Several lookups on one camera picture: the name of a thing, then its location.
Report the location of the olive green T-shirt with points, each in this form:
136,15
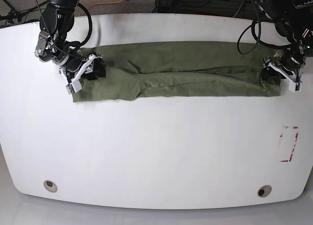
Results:
187,69

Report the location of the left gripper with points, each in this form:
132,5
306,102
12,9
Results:
294,56

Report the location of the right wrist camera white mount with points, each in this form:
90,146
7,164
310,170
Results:
80,75

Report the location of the table grommet hole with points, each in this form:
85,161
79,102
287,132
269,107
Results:
50,186
264,191

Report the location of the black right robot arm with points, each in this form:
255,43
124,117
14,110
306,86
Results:
55,22

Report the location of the right table grommet hole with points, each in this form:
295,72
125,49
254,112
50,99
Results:
264,191

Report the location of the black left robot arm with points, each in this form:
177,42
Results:
293,20

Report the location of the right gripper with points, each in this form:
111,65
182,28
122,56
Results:
66,54

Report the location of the left table grommet hole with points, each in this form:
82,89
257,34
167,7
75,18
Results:
50,186

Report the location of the red tape rectangle marking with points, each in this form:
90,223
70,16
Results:
287,143

